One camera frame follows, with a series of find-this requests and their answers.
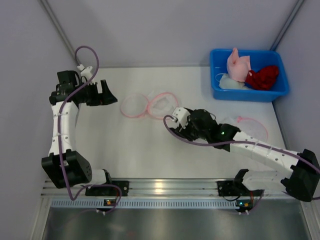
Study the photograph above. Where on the white bra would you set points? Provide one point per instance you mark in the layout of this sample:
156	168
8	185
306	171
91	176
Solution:
227	83

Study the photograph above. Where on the pink bra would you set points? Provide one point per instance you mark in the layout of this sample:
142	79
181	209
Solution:
237	66

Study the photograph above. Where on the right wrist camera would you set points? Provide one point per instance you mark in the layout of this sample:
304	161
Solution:
180	116

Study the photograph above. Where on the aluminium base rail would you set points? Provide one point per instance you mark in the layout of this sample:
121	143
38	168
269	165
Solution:
163	188

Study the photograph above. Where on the blue plastic bin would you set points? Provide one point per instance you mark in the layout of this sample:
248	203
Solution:
259	59

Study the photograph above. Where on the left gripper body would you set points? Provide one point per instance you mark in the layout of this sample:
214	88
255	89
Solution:
100	92

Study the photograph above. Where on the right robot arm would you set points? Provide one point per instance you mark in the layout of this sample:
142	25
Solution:
296	174

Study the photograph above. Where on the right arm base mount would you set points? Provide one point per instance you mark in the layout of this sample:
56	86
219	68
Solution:
227	188

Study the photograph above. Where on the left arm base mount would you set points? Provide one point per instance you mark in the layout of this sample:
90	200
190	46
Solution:
118	186

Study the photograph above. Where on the red bra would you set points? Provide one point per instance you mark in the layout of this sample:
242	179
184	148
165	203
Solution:
264	79

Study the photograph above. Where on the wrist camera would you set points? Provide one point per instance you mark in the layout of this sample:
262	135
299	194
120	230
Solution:
86	73
180	116

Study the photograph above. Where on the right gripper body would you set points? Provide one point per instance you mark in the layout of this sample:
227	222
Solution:
189	128

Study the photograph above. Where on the pink-trimmed mesh laundry bag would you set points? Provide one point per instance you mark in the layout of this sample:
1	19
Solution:
156	105

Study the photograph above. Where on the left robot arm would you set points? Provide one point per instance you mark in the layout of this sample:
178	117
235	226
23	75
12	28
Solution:
64	165

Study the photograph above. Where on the slotted cable duct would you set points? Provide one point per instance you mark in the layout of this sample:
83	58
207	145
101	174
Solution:
148	203

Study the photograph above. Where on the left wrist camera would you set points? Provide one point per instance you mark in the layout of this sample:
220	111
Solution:
86	73

